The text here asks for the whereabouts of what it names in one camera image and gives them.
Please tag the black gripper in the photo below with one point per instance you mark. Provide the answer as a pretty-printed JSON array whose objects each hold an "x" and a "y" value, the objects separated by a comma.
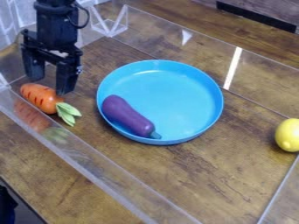
[{"x": 52, "y": 43}]

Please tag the orange toy carrot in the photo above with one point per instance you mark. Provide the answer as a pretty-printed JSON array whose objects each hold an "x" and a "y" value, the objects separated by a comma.
[{"x": 45, "y": 99}]

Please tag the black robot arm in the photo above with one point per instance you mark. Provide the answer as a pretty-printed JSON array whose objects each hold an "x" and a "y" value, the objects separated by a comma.
[{"x": 52, "y": 43}]

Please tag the white lattice curtain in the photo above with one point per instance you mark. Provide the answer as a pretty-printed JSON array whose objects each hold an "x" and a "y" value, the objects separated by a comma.
[{"x": 18, "y": 15}]

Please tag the purple toy eggplant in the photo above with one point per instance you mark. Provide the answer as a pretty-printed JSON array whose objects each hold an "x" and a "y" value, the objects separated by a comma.
[{"x": 120, "y": 112}]

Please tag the blue round plate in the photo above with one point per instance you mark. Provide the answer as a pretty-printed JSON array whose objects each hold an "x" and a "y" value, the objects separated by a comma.
[{"x": 174, "y": 94}]

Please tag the dark object bottom left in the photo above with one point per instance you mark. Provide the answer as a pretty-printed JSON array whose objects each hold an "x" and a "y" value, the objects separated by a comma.
[{"x": 7, "y": 207}]

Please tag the yellow toy lemon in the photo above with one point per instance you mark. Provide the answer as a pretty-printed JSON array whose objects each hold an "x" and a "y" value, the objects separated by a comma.
[{"x": 288, "y": 135}]

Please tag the clear acrylic enclosure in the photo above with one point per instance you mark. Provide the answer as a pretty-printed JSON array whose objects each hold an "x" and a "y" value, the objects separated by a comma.
[{"x": 84, "y": 175}]

